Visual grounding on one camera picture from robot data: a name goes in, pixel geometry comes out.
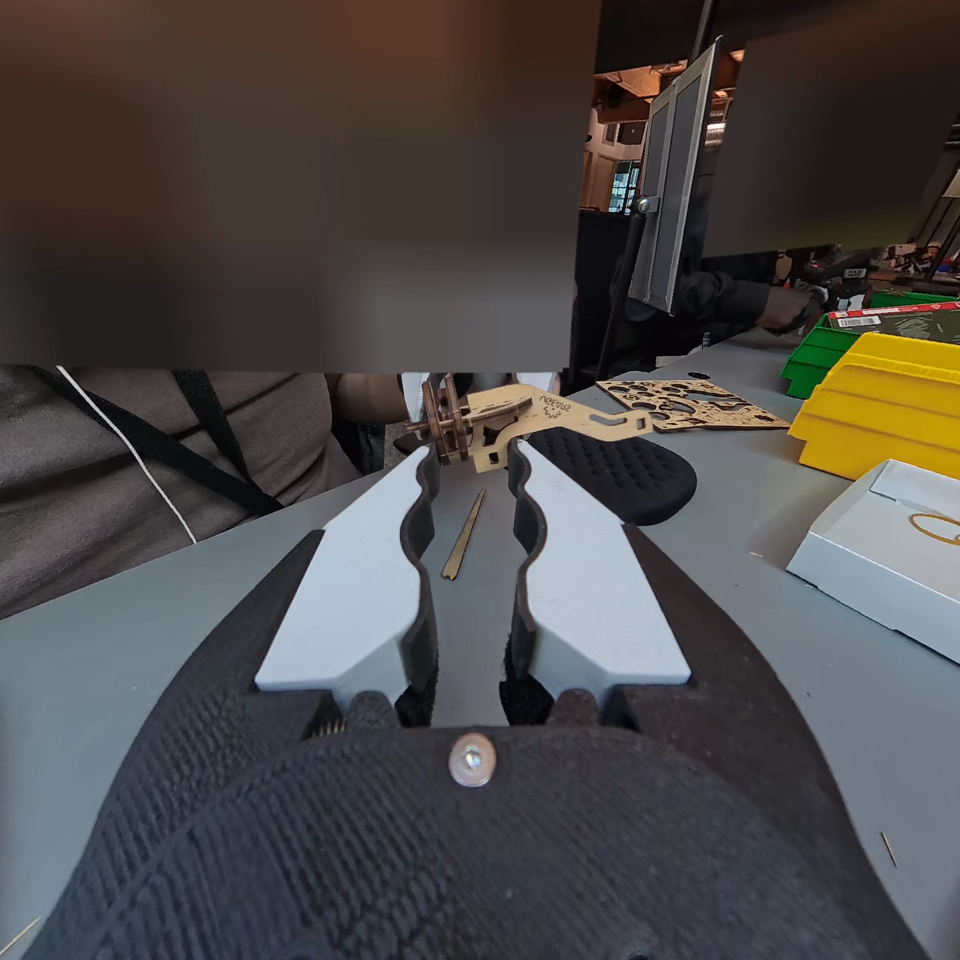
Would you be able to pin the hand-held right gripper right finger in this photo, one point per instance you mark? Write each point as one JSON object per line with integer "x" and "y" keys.
{"x": 592, "y": 592}

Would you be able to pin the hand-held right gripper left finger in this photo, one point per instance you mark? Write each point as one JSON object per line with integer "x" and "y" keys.
{"x": 352, "y": 592}

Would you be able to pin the wooden model assembly with wheel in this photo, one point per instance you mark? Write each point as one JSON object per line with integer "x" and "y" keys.
{"x": 517, "y": 409}

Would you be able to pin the another person's forearm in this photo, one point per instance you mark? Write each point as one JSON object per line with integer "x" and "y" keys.
{"x": 712, "y": 300}

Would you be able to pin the person's left forearm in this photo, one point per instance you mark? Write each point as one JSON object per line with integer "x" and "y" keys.
{"x": 367, "y": 394}

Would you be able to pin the laser-cut wooden parts sheet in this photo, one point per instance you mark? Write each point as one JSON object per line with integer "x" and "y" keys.
{"x": 697, "y": 409}

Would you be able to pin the black dimpled wrist rest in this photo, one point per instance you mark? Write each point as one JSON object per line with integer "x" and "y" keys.
{"x": 622, "y": 480}

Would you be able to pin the thin wooden stick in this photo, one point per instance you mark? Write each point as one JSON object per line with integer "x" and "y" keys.
{"x": 463, "y": 536}

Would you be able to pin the person in grey shirt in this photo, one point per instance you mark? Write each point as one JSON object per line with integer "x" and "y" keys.
{"x": 90, "y": 525}

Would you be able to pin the white cardboard box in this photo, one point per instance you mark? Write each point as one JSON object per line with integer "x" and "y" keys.
{"x": 877, "y": 547}

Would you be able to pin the green plastic bin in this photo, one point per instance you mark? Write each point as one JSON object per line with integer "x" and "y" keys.
{"x": 814, "y": 360}

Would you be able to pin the yellow plastic bin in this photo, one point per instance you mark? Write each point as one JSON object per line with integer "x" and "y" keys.
{"x": 885, "y": 405}

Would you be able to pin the thin wood sliver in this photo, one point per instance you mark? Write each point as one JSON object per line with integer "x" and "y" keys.
{"x": 889, "y": 850}

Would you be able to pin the black device with tag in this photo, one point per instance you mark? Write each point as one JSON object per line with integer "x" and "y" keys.
{"x": 840, "y": 274}

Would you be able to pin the grey framed panel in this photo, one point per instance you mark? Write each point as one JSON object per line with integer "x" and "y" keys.
{"x": 675, "y": 187}

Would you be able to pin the dark green flat box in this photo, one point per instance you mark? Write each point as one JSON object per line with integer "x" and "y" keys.
{"x": 907, "y": 322}

